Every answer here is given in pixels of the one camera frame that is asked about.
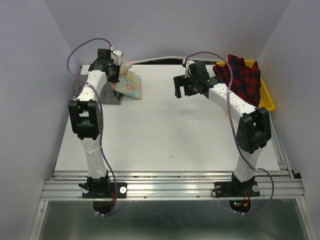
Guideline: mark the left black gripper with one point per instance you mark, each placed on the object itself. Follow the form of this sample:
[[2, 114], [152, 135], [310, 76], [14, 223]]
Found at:
[[115, 79]]

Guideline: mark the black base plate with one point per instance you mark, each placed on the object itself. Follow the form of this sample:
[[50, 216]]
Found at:
[[228, 189], [117, 188]]

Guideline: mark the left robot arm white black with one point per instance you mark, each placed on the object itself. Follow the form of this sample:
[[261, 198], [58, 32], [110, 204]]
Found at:
[[86, 118]]

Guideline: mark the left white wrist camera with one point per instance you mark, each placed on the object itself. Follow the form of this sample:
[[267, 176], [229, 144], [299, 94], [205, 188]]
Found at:
[[117, 57]]

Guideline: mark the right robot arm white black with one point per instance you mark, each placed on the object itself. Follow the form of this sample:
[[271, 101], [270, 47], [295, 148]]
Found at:
[[251, 135]]

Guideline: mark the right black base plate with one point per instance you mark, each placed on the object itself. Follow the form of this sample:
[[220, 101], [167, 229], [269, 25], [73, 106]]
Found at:
[[228, 189]]

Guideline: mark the pastel floral skirt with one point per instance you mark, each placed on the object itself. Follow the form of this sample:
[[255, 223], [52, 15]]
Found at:
[[129, 83]]

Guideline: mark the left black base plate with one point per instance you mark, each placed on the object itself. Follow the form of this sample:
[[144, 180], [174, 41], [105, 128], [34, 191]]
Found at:
[[117, 188]]

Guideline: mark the yellow plastic tray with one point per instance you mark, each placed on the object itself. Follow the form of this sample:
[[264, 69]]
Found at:
[[265, 97]]

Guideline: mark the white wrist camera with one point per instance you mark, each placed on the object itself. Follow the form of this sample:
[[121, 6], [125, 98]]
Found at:
[[186, 64], [117, 57]]

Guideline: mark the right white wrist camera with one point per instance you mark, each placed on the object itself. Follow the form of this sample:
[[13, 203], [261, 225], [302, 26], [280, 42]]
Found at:
[[186, 64]]

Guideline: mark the red black plaid skirt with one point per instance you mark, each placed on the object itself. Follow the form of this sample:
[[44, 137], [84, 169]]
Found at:
[[246, 80]]

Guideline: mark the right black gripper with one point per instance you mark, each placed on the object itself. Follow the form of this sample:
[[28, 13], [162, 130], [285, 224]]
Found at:
[[180, 81]]

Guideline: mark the aluminium rail frame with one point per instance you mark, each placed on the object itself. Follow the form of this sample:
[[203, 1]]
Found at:
[[175, 186]]

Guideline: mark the grey pleated skirt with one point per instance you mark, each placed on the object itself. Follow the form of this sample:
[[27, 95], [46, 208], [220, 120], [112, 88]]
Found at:
[[108, 95]]

